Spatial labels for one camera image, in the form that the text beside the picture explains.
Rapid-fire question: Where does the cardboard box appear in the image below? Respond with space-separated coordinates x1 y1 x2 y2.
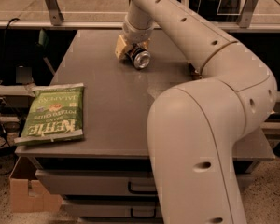
9 158 62 213

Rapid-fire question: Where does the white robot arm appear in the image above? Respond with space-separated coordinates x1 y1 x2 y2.
116 0 277 224

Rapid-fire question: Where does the blue pepsi can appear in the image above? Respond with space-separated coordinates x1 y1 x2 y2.
127 46 151 70

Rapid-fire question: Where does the green kettle chips bag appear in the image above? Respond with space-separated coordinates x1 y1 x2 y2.
15 83 84 146

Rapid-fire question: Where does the black cable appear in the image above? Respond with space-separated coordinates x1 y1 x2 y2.
0 17 21 107

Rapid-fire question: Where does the grey drawer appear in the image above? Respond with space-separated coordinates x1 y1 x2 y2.
62 200 161 218
35 170 157 196

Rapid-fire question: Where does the metal rail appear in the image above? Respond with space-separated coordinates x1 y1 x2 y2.
0 20 280 33

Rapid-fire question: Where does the upper grey drawer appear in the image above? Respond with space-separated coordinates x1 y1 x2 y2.
35 170 157 196

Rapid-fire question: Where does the left metal bracket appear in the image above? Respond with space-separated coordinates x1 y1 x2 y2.
45 0 63 26

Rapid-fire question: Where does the right metal bracket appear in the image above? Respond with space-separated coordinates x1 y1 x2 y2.
237 0 259 28

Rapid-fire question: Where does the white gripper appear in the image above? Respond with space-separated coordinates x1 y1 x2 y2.
115 16 153 60

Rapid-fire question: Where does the grey drawer cabinet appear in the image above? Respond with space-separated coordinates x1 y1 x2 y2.
14 29 275 224

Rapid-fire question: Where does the metal bracket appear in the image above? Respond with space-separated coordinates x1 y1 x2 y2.
45 0 63 26
237 0 259 28

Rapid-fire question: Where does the lower grey drawer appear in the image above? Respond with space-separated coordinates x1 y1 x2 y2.
62 200 161 218

